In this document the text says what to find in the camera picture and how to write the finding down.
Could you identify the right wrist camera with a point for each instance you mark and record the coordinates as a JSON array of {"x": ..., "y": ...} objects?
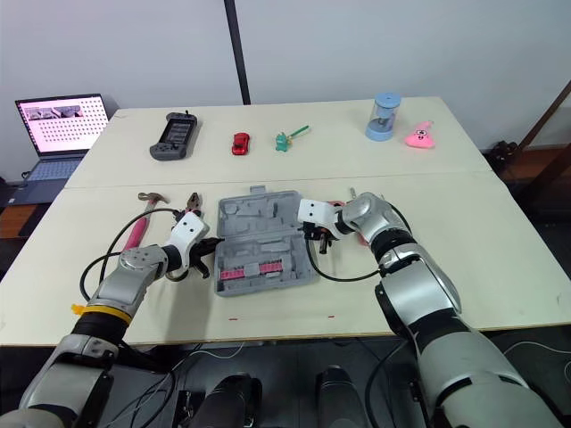
[{"x": 316, "y": 213}]

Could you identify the black pole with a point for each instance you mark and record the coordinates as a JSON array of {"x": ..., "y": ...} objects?
[{"x": 237, "y": 49}]

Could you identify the small pink piece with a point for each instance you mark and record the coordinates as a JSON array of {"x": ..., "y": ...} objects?
[
  {"x": 231, "y": 273},
  {"x": 271, "y": 267}
]

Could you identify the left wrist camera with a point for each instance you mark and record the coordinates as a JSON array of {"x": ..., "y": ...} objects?
[{"x": 189, "y": 229}]

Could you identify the pink star plush toy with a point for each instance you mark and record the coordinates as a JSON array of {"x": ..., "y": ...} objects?
[{"x": 420, "y": 137}]

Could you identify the wooden frame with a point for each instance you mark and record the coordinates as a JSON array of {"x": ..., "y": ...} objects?
[{"x": 546, "y": 116}]

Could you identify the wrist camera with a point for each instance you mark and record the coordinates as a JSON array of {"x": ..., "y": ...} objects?
[
  {"x": 189, "y": 229},
  {"x": 316, "y": 213}
]

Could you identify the blue cylindrical container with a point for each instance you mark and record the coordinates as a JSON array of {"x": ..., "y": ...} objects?
[{"x": 382, "y": 120}]

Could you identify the laptop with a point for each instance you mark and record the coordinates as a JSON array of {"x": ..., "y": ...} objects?
[{"x": 62, "y": 129}]

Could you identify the red toy car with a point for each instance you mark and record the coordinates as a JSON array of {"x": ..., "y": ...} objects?
[{"x": 240, "y": 143}]

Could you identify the green toy dinosaur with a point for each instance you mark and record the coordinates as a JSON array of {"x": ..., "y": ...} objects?
[{"x": 282, "y": 142}]

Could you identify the pink tool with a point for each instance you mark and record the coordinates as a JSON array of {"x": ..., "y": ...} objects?
[{"x": 335, "y": 203}]

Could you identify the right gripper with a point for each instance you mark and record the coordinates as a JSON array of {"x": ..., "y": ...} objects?
[{"x": 314, "y": 231}]

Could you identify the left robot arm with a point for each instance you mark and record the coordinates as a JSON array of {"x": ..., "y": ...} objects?
[{"x": 116, "y": 285}]

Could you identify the grey tool case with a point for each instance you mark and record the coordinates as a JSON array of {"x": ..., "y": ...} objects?
[{"x": 263, "y": 241}]

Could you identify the grey handheld game console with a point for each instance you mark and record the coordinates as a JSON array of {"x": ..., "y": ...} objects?
[{"x": 176, "y": 136}]

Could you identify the robot body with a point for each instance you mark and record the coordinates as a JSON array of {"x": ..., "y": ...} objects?
[{"x": 232, "y": 401}]

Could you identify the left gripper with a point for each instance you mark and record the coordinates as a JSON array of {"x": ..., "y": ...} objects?
[{"x": 197, "y": 258}]

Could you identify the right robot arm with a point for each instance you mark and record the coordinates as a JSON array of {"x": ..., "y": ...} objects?
[{"x": 428, "y": 290}]

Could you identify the pliers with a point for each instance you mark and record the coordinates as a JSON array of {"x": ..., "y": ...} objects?
[{"x": 192, "y": 204}]

